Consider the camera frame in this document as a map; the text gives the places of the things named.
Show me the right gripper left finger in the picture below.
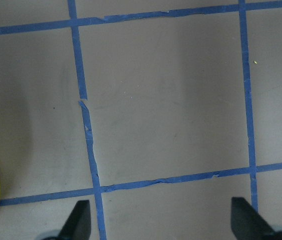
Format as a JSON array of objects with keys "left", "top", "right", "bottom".
[{"left": 57, "top": 200, "right": 91, "bottom": 240}]

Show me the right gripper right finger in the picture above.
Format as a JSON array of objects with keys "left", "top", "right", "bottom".
[{"left": 231, "top": 197, "right": 282, "bottom": 240}]

